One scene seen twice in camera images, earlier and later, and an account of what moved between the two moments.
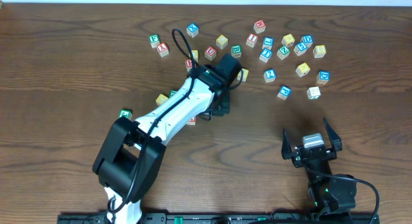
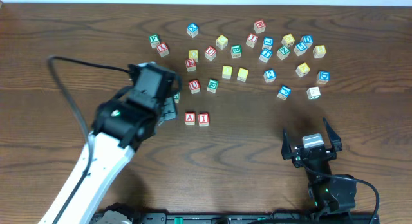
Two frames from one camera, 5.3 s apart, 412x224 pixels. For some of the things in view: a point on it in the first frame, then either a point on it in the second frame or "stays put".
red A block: (192, 121) stays put
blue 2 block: (270, 75) stays put
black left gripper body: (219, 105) to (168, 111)
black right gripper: (313, 153) stays put
